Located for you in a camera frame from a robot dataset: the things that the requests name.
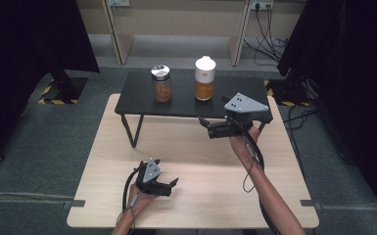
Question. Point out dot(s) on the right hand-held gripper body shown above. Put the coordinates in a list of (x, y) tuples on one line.
[(241, 104)]

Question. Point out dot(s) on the black stand base striped tape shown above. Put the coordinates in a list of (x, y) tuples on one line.
[(71, 86), (287, 93)]

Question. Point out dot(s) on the person's right hand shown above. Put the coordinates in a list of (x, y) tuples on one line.
[(240, 147)]

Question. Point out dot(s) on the black shelf with metal legs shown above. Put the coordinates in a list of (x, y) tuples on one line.
[(137, 98)]

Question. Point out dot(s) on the person's left hand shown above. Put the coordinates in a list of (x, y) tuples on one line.
[(140, 202)]

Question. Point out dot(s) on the white wall socket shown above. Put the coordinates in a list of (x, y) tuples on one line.
[(120, 2), (261, 4)]

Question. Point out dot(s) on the glass jar white lid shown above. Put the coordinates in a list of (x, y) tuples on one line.
[(204, 73)]

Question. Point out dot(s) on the grey tape strip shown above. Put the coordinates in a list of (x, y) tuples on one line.
[(310, 203), (75, 203)]

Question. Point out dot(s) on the black curtain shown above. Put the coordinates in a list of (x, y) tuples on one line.
[(19, 65), (355, 81)]

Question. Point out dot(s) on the beige desk side panel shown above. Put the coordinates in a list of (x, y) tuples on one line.
[(238, 42), (120, 39)]

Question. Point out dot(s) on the glass spice jar silver lid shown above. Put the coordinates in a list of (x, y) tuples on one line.
[(162, 91)]

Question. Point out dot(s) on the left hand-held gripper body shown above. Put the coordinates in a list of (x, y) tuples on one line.
[(151, 171)]

